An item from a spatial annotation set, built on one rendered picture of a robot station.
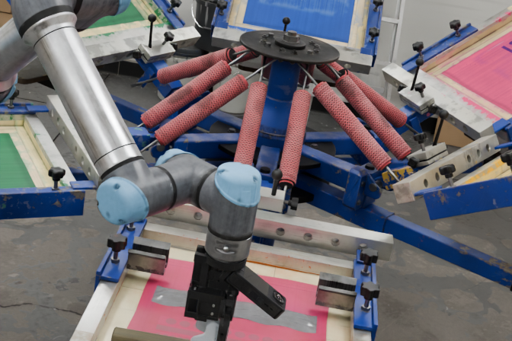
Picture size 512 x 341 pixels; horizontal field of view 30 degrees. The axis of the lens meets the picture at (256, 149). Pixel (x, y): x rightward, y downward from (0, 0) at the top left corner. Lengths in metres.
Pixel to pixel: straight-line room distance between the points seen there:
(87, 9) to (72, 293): 2.36
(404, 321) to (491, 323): 0.41
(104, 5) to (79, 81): 0.20
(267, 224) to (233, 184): 0.82
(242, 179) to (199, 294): 0.22
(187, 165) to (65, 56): 0.26
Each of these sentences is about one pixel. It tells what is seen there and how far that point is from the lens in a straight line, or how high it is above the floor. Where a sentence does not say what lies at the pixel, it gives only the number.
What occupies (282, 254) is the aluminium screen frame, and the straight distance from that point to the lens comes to 2.28.
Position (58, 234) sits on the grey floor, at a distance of 4.33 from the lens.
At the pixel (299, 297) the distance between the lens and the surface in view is 2.19.
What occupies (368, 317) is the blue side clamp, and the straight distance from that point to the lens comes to 2.09.
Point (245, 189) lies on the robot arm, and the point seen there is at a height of 1.43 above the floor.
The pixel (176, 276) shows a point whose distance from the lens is 2.19.
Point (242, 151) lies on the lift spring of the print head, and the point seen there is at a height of 1.10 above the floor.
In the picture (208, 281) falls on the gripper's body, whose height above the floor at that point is 1.24.
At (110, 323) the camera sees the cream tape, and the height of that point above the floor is 0.96.
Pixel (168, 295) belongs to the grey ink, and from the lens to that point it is 2.10.
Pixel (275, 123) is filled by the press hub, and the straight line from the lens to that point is 2.81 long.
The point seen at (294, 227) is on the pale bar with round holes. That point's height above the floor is 1.04.
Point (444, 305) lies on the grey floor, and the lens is 4.33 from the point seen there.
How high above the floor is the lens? 2.05
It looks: 22 degrees down
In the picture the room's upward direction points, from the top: 10 degrees clockwise
